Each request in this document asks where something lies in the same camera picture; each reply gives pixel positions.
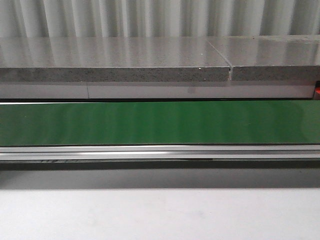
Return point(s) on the pleated grey curtain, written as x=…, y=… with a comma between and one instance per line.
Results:
x=158, y=18

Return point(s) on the green conveyor belt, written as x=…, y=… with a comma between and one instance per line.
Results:
x=160, y=130

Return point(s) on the grey stone counter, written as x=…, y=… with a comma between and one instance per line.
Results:
x=227, y=67

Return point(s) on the red plastic tray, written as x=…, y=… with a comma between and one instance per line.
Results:
x=316, y=94

